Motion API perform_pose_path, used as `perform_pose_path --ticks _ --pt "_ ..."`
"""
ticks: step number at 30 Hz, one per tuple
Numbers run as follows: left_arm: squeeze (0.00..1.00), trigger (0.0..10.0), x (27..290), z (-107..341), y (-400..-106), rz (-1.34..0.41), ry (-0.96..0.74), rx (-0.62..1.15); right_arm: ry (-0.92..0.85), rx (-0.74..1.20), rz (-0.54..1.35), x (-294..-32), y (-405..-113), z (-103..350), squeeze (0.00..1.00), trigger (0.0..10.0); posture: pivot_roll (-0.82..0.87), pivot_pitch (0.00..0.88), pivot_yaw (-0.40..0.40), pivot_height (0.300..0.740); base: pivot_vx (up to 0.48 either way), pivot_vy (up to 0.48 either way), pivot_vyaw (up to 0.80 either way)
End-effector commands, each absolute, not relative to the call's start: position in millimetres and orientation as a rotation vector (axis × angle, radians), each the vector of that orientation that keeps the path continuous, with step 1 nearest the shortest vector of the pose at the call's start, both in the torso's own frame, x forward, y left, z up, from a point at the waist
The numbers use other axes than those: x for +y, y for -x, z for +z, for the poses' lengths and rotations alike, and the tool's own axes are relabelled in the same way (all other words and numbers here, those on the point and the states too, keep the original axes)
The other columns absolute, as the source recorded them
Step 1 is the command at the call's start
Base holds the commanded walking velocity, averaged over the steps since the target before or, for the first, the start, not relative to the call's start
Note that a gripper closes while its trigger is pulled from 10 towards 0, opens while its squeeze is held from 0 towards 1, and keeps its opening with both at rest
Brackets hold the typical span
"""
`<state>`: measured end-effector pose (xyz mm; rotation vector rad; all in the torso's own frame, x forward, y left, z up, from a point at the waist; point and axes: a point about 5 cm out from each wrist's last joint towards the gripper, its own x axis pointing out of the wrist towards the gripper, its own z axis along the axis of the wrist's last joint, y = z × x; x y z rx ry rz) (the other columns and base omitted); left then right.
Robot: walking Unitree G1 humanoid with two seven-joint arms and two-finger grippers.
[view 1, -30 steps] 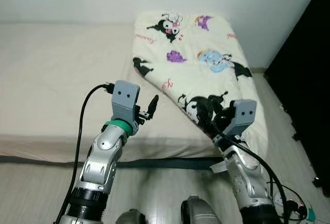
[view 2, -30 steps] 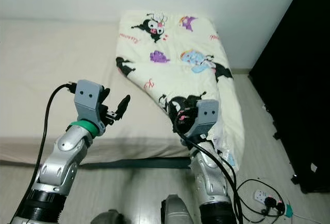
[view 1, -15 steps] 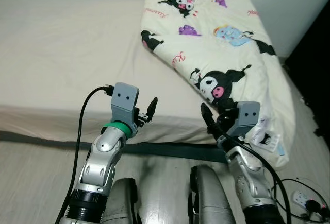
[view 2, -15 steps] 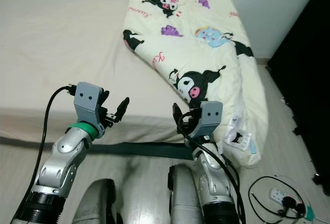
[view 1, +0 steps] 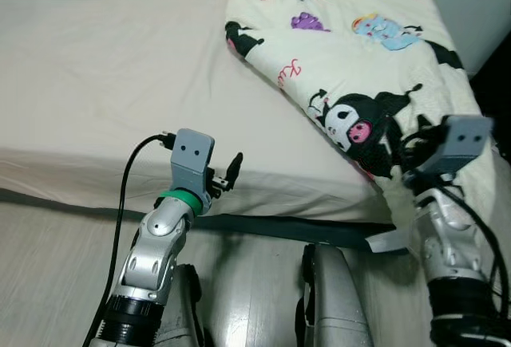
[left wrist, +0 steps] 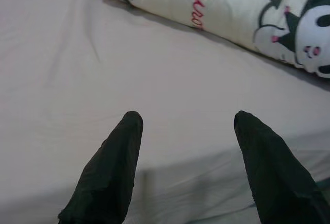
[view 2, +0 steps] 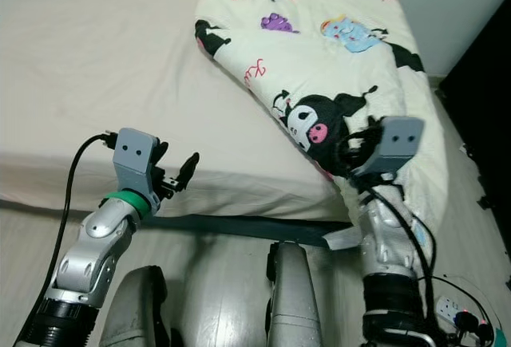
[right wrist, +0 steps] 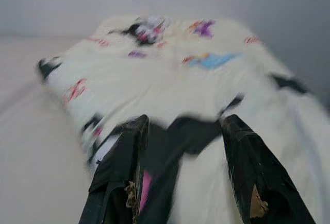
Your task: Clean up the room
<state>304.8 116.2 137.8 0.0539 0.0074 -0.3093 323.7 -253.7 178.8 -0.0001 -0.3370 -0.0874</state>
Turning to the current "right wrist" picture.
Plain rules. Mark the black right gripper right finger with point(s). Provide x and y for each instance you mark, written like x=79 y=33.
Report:
x=257 y=177

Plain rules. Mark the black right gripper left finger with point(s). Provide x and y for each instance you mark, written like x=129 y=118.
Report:
x=116 y=182

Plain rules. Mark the cream sheeted mattress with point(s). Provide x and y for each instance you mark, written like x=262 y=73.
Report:
x=31 y=131

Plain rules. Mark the cream cartoon print blanket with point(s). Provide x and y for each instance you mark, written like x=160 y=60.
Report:
x=154 y=79

